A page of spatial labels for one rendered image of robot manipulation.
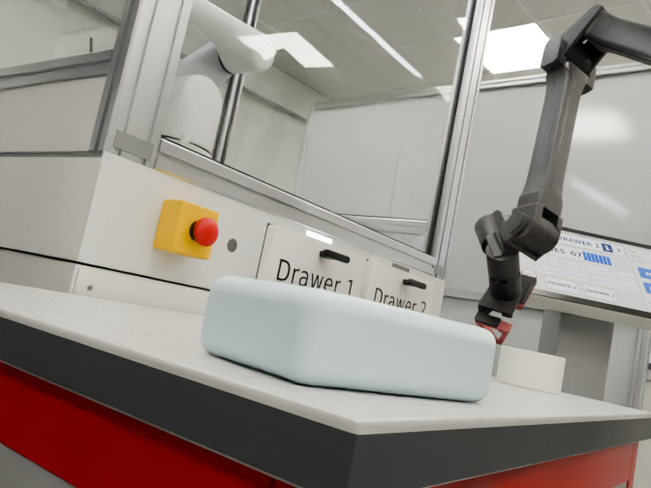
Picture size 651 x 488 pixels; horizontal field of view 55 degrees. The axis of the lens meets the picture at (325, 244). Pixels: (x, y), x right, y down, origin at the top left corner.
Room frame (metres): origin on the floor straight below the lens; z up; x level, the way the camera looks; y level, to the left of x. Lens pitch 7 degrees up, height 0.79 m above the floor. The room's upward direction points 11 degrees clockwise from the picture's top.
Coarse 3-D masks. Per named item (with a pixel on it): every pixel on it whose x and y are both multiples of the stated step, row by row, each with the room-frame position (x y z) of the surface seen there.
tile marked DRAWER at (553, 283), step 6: (546, 276) 1.67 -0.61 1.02; (546, 282) 1.66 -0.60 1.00; (552, 282) 1.66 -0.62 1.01; (558, 282) 1.66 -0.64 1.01; (564, 282) 1.67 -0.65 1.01; (570, 282) 1.67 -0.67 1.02; (576, 282) 1.68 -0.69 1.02; (552, 288) 1.64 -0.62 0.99; (558, 288) 1.65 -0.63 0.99; (564, 288) 1.65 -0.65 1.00; (570, 288) 1.66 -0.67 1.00; (576, 288) 1.66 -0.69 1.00
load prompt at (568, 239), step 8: (560, 240) 1.78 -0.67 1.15; (568, 240) 1.79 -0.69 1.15; (576, 240) 1.79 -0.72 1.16; (584, 240) 1.80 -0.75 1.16; (592, 240) 1.81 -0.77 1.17; (584, 248) 1.78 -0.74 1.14; (592, 248) 1.78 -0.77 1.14; (600, 248) 1.79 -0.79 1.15; (608, 248) 1.80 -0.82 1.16; (616, 248) 1.80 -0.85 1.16; (624, 248) 1.81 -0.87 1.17; (624, 256) 1.79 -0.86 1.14
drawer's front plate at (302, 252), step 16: (272, 240) 1.03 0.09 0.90; (288, 240) 1.06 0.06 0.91; (304, 240) 1.09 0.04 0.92; (320, 240) 1.13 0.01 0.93; (272, 256) 1.03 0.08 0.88; (288, 256) 1.06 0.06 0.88; (304, 256) 1.10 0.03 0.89; (352, 256) 1.21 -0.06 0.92; (272, 272) 1.04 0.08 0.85; (320, 272) 1.14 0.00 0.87; (336, 272) 1.18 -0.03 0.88; (352, 272) 1.22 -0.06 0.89; (320, 288) 1.15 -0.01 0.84; (336, 288) 1.19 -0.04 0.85; (352, 288) 1.23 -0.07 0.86
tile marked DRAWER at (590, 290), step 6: (588, 288) 1.67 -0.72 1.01; (594, 288) 1.67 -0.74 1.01; (600, 288) 1.68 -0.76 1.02; (588, 294) 1.65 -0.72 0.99; (594, 294) 1.66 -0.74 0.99; (600, 294) 1.66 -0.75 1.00; (606, 294) 1.67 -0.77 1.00; (612, 294) 1.67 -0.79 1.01; (612, 300) 1.66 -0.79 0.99; (618, 300) 1.66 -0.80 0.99
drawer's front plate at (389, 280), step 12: (372, 264) 1.28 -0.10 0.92; (384, 264) 1.31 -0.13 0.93; (372, 276) 1.28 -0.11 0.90; (384, 276) 1.32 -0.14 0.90; (396, 276) 1.36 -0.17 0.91; (408, 276) 1.40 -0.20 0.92; (372, 288) 1.29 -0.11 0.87; (384, 288) 1.32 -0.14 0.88; (396, 288) 1.37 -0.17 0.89; (408, 288) 1.41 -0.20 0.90; (432, 288) 1.50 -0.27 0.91; (372, 300) 1.30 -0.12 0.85; (396, 300) 1.37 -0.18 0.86; (408, 300) 1.41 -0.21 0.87; (420, 300) 1.46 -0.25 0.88; (420, 312) 1.47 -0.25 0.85
